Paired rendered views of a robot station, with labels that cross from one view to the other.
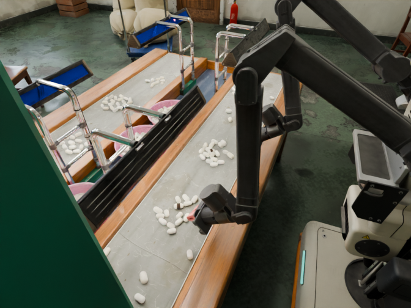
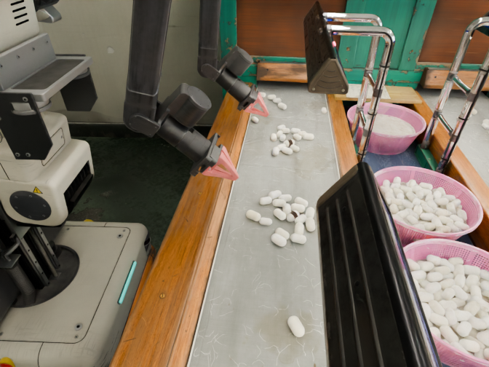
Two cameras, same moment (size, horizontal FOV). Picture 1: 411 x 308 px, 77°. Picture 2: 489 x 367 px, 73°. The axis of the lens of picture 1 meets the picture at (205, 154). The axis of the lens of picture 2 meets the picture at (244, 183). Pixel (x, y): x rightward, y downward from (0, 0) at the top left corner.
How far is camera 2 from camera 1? 1.50 m
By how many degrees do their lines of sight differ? 98
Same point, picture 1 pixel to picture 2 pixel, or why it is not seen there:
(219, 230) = (233, 129)
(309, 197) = not seen: outside the picture
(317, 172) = not seen: outside the picture
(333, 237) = (62, 328)
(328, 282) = (100, 263)
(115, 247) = (320, 116)
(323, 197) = not seen: outside the picture
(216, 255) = (231, 117)
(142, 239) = (303, 122)
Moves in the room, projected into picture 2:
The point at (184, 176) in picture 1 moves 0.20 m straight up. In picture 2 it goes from (308, 175) to (317, 111)
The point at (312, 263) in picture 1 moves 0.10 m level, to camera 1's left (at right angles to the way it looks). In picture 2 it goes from (115, 279) to (142, 273)
